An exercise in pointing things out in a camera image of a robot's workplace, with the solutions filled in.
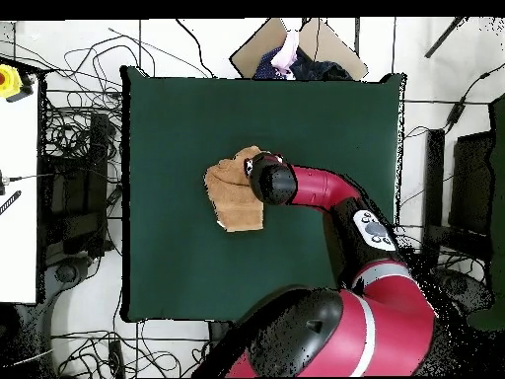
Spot orange terry towel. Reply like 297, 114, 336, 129
203, 144, 265, 233

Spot dark green table cloth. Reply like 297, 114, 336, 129
119, 64, 407, 323

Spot dark blue garments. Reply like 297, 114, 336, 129
253, 45, 354, 81

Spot cardboard box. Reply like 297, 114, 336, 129
229, 17, 370, 81

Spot pink garment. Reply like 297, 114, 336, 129
270, 30, 300, 80

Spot black equipment rack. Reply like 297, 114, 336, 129
38, 112, 119, 262

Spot black power strip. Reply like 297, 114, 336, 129
108, 340, 125, 378

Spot white table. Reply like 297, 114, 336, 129
0, 74, 40, 305

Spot dark green fabric panel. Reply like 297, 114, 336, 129
467, 94, 505, 333

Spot black rod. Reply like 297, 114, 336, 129
424, 16, 469, 59

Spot yellow emergency stop button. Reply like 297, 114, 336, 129
0, 63, 35, 104

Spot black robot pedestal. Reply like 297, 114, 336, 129
208, 321, 234, 344

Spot black cable tangle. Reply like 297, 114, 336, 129
0, 23, 214, 167
397, 220, 486, 277
50, 329, 210, 378

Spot black power adapter with cable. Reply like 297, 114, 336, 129
443, 62, 505, 133

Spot black ribbed strap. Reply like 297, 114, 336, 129
0, 189, 23, 216

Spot metal connector with cable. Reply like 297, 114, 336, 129
0, 169, 52, 196

